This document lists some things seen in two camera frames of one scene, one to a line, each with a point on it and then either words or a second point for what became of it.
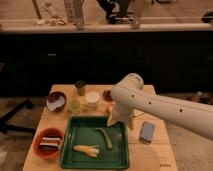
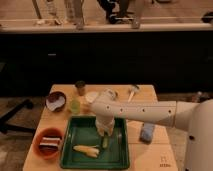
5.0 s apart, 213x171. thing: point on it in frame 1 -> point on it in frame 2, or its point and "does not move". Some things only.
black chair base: [7, 127] does not move
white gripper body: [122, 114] -> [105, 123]
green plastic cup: [75, 107] does not move
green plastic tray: [90, 143] does not move
